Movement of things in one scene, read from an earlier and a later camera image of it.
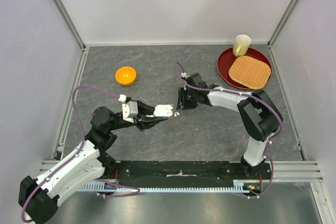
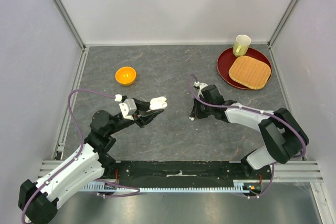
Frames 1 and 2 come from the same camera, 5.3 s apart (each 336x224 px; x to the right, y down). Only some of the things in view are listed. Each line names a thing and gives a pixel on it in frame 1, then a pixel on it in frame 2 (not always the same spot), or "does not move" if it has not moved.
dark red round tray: (225, 61) does not move
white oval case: (163, 110) -> (158, 103)
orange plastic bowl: (125, 75) does not move
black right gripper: (182, 104) -> (196, 112)
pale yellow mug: (241, 45) does not move
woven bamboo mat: (250, 72) does not move
